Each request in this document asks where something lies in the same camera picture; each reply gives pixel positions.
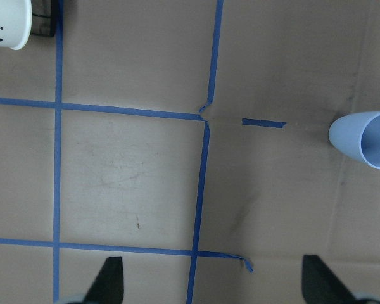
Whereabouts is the light blue plastic cup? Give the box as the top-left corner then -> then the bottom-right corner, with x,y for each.
328,111 -> 380,170

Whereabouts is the white mug with smiley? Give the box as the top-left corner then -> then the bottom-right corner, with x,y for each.
0,0 -> 32,51

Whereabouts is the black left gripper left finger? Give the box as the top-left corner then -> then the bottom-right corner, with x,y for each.
82,256 -> 124,304

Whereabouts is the black wire mug rack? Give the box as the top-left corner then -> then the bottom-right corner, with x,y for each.
30,0 -> 60,38

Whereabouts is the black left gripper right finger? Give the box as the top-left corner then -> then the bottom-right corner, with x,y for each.
301,255 -> 361,304

